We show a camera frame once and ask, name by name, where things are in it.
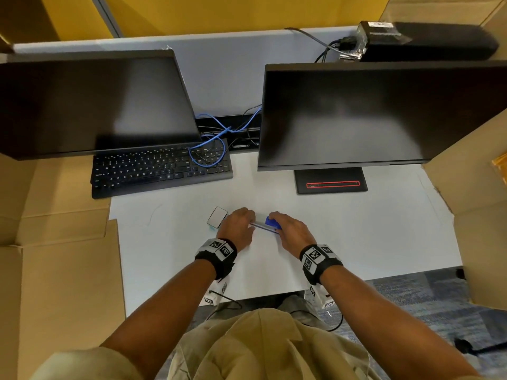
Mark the white wrist camera with markers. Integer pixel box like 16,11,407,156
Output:
308,286,336,310
203,281,229,308

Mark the person's left forearm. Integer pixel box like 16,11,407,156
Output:
100,258,224,366

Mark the large flat cardboard box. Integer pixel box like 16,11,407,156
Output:
0,151,127,380

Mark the black computer keyboard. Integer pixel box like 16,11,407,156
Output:
90,137,234,200

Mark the open cardboard box flap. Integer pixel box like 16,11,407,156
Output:
421,110,507,312

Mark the black cable bundle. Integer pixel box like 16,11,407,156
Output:
284,27,359,64

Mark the blue and silver hand tool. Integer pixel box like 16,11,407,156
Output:
250,216,283,234

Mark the small white box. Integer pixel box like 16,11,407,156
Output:
206,206,229,229

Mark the long black padded bar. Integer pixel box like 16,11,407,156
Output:
358,21,500,63

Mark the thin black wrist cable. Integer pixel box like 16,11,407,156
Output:
204,289,243,322
288,310,344,333

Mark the small clear-cased device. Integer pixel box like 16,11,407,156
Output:
340,21,411,60

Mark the black monitor stand base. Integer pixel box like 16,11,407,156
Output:
293,168,368,195

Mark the person's right forearm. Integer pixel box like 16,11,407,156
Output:
318,264,483,380

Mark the black wristband with marker tags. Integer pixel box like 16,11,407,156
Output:
299,244,344,286
194,237,238,281

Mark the beige shirt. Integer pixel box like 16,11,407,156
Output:
31,293,397,380

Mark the person's left hand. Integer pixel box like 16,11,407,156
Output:
217,208,256,250

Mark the black chair base leg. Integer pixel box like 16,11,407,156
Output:
453,336,507,357

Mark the yellow partition panel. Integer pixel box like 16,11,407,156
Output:
0,0,401,46

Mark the person's right hand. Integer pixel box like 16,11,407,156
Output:
269,212,318,259

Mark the black monitor with stand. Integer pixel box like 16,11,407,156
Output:
257,60,507,172

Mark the blue network cable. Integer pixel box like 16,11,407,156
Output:
188,106,263,169

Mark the grey desk divider panel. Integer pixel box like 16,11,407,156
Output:
11,25,362,120

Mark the black computer monitor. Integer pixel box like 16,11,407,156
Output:
0,49,203,161

